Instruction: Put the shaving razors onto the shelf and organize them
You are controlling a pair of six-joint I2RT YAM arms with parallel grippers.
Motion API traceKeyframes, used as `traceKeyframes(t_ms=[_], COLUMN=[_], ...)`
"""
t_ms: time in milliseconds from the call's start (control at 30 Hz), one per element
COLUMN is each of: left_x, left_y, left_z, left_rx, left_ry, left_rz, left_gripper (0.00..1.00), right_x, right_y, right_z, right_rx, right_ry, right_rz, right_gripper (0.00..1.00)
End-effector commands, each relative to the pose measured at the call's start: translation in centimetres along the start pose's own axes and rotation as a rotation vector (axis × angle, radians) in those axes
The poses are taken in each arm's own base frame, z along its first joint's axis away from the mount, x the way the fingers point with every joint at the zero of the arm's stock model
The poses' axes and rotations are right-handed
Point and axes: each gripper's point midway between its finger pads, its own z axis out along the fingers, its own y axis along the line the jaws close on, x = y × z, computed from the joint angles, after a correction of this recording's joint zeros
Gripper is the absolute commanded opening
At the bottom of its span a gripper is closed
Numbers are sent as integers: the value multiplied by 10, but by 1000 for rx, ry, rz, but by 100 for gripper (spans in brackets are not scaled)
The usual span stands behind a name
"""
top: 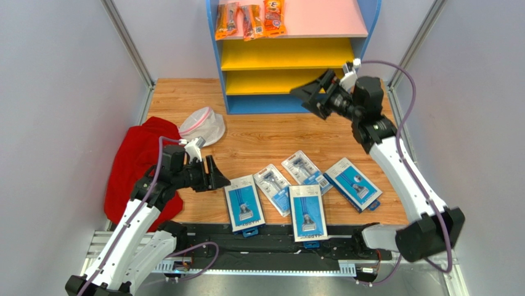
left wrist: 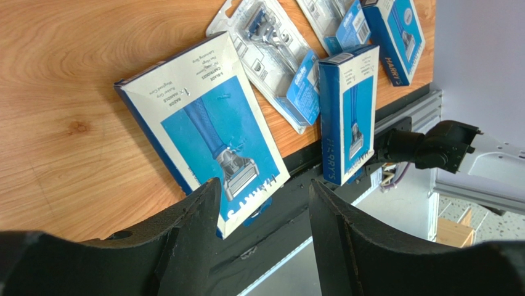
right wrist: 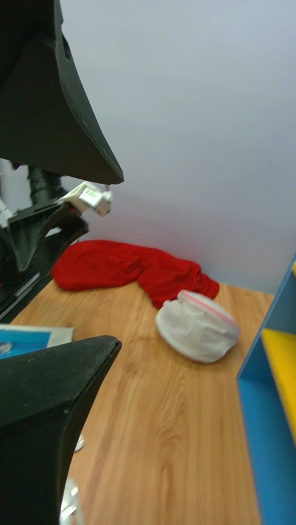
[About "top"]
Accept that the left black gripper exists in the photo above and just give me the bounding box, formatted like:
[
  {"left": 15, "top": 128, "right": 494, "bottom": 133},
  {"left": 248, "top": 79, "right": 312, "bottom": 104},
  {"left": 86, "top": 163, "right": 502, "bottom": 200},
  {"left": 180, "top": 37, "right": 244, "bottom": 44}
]
[{"left": 173, "top": 155, "right": 231, "bottom": 192}]

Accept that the white blue Harry's box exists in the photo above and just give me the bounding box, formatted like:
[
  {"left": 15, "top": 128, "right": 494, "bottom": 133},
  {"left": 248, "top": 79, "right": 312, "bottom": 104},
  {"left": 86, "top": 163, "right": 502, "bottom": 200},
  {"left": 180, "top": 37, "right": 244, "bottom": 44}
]
[
  {"left": 224, "top": 175, "right": 266, "bottom": 238},
  {"left": 288, "top": 184, "right": 328, "bottom": 249}
]

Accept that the orange BIC razor bag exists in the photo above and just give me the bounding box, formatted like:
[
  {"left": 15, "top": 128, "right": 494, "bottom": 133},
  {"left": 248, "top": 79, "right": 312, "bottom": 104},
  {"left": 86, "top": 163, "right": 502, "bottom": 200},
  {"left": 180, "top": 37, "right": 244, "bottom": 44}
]
[{"left": 263, "top": 0, "right": 287, "bottom": 38}]

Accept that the narrow orange razor pack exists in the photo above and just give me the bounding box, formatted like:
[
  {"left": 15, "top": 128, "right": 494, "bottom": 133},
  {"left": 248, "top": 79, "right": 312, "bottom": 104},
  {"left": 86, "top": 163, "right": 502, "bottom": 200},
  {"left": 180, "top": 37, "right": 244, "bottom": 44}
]
[{"left": 239, "top": 4, "right": 265, "bottom": 41}]

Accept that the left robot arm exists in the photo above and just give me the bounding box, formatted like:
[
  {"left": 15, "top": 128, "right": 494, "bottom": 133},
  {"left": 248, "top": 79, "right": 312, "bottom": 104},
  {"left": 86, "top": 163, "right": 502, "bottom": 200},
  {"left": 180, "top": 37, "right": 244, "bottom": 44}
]
[{"left": 65, "top": 137, "right": 231, "bottom": 295}]

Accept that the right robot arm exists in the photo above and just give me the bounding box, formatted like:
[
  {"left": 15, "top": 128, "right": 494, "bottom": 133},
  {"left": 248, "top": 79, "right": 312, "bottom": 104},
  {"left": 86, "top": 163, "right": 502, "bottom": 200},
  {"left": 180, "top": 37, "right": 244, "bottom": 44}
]
[{"left": 290, "top": 70, "right": 465, "bottom": 262}]

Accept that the blue shelf unit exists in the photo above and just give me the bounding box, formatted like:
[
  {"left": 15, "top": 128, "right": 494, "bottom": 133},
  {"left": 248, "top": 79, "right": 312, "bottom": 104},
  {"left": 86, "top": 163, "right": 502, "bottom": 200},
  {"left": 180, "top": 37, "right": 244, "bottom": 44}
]
[{"left": 212, "top": 1, "right": 382, "bottom": 115}]

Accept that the orange razor pack on shelf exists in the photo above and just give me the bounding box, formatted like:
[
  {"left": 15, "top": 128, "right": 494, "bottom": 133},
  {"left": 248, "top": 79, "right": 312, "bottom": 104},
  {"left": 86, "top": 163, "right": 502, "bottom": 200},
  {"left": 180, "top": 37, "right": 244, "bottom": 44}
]
[{"left": 214, "top": 2, "right": 239, "bottom": 40}]

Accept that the white mesh zip bag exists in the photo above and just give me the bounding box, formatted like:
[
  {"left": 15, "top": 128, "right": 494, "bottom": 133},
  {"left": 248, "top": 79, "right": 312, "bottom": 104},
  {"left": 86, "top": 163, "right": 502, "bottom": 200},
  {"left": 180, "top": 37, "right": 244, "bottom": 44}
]
[{"left": 179, "top": 107, "right": 226, "bottom": 147}]

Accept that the clear blister razor pack left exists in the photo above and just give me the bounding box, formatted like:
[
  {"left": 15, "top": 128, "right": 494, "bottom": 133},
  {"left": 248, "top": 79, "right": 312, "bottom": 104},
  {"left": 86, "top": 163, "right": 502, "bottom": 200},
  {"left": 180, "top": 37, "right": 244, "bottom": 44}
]
[{"left": 253, "top": 164, "right": 291, "bottom": 217}]

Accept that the clear blister razor pack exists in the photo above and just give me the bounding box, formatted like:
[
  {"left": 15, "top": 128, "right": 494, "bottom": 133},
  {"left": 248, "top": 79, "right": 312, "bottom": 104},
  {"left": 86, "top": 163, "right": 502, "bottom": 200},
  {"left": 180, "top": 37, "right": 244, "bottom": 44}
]
[
  {"left": 253, "top": 164, "right": 291, "bottom": 217},
  {"left": 281, "top": 150, "right": 333, "bottom": 195}
]

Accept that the clear blister razor pack right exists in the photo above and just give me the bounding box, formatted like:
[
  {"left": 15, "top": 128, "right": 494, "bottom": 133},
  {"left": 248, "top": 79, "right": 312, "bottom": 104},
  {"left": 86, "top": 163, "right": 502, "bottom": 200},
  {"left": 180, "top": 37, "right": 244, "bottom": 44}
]
[{"left": 281, "top": 150, "right": 333, "bottom": 195}]

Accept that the red cloth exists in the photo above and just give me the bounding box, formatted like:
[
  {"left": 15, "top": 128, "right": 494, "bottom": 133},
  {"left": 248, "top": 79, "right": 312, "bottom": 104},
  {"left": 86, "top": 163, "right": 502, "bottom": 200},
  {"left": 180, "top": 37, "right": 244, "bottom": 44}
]
[{"left": 104, "top": 117, "right": 181, "bottom": 224}]

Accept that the blue razor box right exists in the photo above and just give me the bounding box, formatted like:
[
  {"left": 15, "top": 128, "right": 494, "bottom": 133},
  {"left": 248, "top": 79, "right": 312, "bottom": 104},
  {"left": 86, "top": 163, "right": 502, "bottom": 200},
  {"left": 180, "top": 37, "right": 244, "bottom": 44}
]
[{"left": 324, "top": 157, "right": 383, "bottom": 213}]

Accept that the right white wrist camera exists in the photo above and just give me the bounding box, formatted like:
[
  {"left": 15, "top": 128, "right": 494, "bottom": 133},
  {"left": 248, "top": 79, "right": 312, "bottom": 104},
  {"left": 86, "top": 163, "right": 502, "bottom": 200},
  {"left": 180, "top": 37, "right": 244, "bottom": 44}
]
[{"left": 340, "top": 59, "right": 361, "bottom": 92}]

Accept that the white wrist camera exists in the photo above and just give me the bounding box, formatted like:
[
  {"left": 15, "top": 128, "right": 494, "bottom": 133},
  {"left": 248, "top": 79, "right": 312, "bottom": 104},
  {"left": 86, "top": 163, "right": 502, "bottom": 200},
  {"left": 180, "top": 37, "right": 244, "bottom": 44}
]
[
  {"left": 340, "top": 59, "right": 361, "bottom": 92},
  {"left": 179, "top": 136, "right": 206, "bottom": 163}
]

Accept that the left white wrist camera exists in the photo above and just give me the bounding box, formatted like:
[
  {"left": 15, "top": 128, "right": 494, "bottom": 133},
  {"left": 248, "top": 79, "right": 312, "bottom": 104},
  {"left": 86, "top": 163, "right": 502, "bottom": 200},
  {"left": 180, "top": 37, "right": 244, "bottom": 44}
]
[{"left": 179, "top": 136, "right": 206, "bottom": 163}]

